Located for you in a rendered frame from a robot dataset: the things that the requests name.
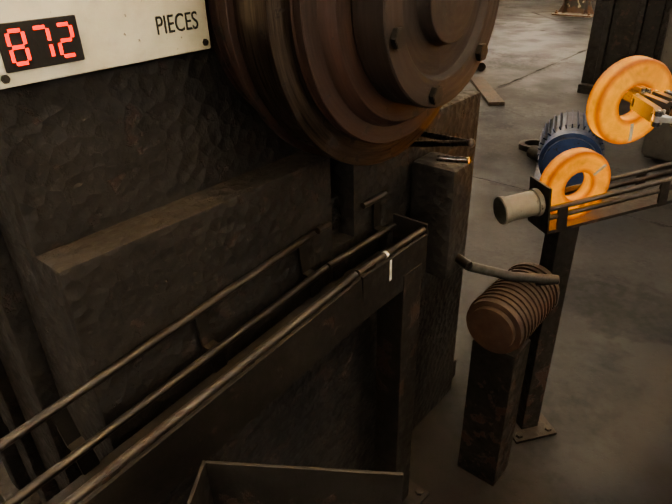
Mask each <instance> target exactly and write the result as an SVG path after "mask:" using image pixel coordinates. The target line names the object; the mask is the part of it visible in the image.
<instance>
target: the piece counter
mask: <svg viewBox="0 0 672 504"><path fill-rule="evenodd" d="M56 24H57V27H60V26H68V27H69V31H70V35H71V37H74V33H73V28H72V25H68V22H60V23H56ZM32 27H33V30H38V29H45V31H46V35H47V39H48V41H50V40H51V36H50V32H49V28H45V27H44V25H37V26H32ZM7 32H8V33H16V32H20V29H19V28H14V29H7ZM20 33H21V37H22V40H23V45H16V46H12V45H11V42H10V39H9V35H8V34H4V36H5V39H6V42H7V46H8V47H10V46H12V49H13V50H17V49H24V48H25V47H24V44H27V40H26V37H25V33H24V31H23V32H20ZM71 37H70V38H63V39H60V40H61V43H58V46H59V50H60V54H61V55H64V56H65V58H69V57H74V56H76V55H75V53H70V54H64V51H63V47H62V43H63V42H69V41H72V39H71ZM49 46H50V50H51V54H52V56H56V55H55V51H54V47H53V44H49ZM13 50H10V51H9V53H10V56H11V59H12V63H16V59H15V56H14V52H13ZM25 51H26V54H27V58H28V60H32V58H31V55H30V51H29V48H25ZM28 64H29V61H22V62H17V66H22V65H28Z"/></svg>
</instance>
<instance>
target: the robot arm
mask: <svg viewBox="0 0 672 504"><path fill-rule="evenodd" d="M622 99H623V100H625V101H628V102H630V103H631V104H630V109H631V110H633V111H634V112H635V113H637V114H638V115H640V116H641V117H643V118H644V119H646V120H647V121H649V122H650V125H651V126H652V127H655V128H656V127H659V125H662V123H668V124H670V125H671V126H672V91H670V90H664V92H661V91H658V90H653V91H652V89H651V88H648V87H645V86H643V85H638V86H635V87H633V88H631V89H630V90H629V91H627V92H626V94H625V95H624V96H623V98H622Z"/></svg>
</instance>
